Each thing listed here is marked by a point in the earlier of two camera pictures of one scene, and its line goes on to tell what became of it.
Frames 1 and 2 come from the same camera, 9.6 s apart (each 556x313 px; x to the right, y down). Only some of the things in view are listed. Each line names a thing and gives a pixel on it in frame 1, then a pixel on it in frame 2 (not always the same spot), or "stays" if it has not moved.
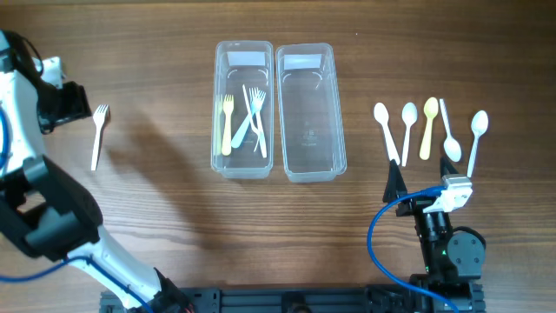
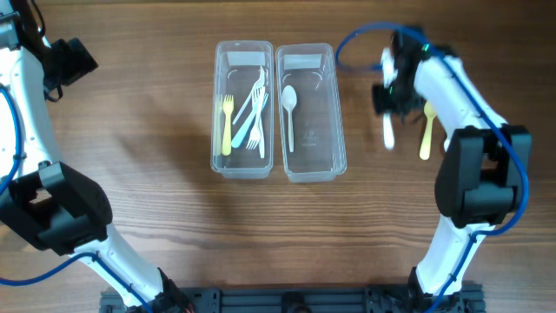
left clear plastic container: [242, 109] stays
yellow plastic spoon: [431, 107] stays
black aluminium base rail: [315, 300] stays
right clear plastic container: [310, 113] stays
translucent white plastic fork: [254, 129] → [255, 131]
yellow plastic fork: [228, 103] stays
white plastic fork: [100, 116] → [261, 79]
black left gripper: [69, 103] → [75, 61]
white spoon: [409, 113] → [288, 96]
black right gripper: [417, 204] → [400, 99]
